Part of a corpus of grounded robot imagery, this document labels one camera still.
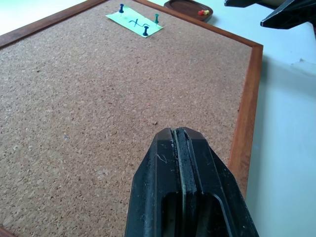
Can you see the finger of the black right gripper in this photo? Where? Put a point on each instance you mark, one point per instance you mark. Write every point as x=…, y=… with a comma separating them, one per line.
x=243, y=2
x=287, y=16

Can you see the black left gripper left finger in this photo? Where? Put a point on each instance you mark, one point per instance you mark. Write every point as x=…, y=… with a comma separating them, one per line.
x=155, y=187

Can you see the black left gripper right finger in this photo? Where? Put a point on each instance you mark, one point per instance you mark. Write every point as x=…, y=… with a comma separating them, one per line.
x=212, y=192

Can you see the green push pin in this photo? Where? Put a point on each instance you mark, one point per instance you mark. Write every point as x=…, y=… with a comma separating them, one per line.
x=156, y=18

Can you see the blue push pin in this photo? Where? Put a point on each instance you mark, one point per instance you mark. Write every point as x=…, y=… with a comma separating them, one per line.
x=146, y=30
x=121, y=9

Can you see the green paper note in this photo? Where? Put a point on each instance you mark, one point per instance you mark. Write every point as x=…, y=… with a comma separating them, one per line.
x=134, y=21

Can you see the dark wooden tray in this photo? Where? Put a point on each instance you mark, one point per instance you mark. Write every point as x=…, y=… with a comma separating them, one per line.
x=190, y=8

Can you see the cork board with wooden frame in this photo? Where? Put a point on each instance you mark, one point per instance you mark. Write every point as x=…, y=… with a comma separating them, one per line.
x=118, y=98

